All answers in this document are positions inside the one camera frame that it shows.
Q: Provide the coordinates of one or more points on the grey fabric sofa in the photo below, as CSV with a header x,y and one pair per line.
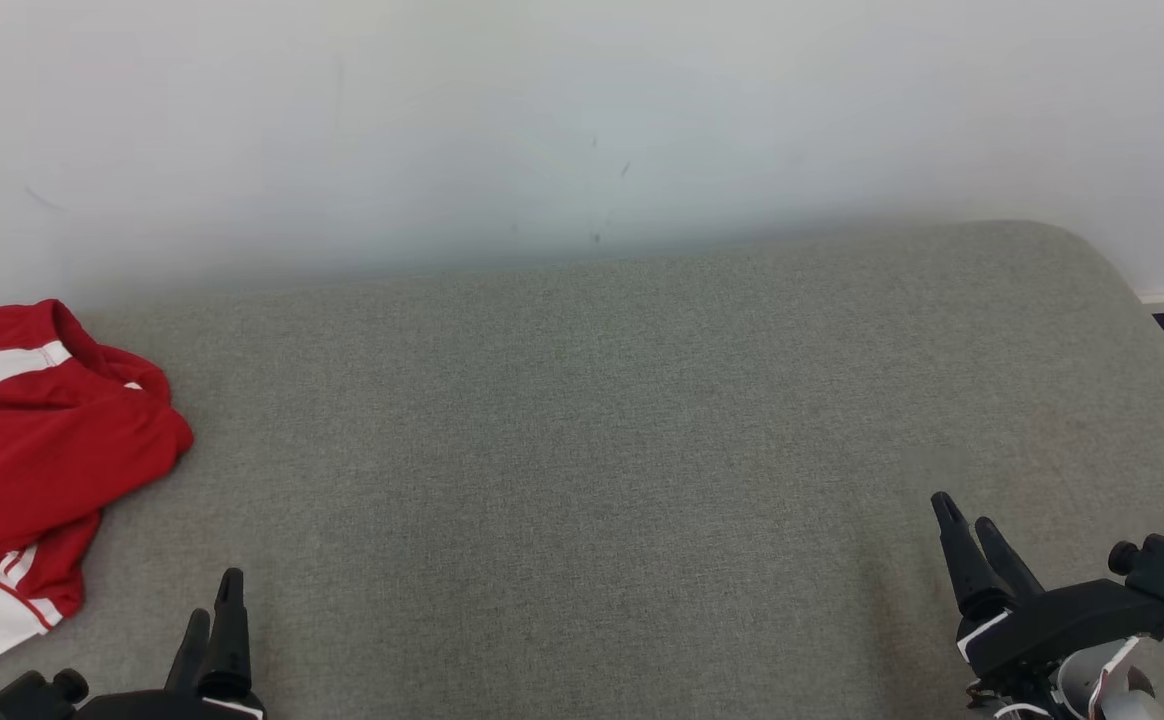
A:
x,y
582,450

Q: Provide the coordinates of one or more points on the red shorts white stripe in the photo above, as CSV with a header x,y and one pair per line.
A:
x,y
52,440

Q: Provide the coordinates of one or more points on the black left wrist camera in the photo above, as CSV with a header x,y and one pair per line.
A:
x,y
27,695

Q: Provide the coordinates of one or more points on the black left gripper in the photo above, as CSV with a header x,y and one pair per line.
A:
x,y
162,708

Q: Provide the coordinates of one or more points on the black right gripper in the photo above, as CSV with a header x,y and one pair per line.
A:
x,y
1052,620

